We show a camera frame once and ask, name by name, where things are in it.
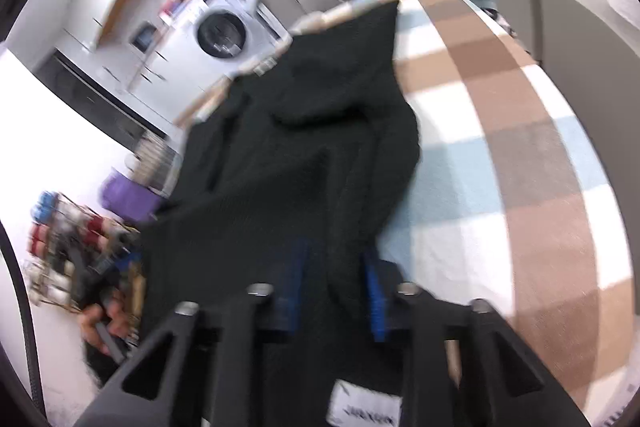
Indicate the brown blue checkered tablecloth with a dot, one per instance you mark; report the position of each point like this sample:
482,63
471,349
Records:
525,157

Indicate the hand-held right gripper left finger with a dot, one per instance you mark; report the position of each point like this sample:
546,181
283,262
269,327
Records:
301,287

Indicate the woven laundry basket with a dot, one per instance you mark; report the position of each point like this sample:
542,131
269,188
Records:
152,162

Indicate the purple bag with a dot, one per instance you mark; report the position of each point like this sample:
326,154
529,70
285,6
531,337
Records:
127,199

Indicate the black door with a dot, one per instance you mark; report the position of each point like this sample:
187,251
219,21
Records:
95,97

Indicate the black knit sweater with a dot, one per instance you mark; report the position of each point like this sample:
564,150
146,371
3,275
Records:
300,132

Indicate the large grey cabinet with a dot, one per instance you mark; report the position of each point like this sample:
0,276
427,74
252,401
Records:
575,22

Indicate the person's left hand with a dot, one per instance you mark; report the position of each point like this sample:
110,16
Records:
92,324

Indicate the metal shoe rack with shoes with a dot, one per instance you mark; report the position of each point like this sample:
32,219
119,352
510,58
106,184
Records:
45,237

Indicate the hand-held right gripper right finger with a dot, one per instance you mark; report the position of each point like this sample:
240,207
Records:
374,302

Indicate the white washing machine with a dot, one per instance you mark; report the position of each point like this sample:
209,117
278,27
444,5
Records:
221,34

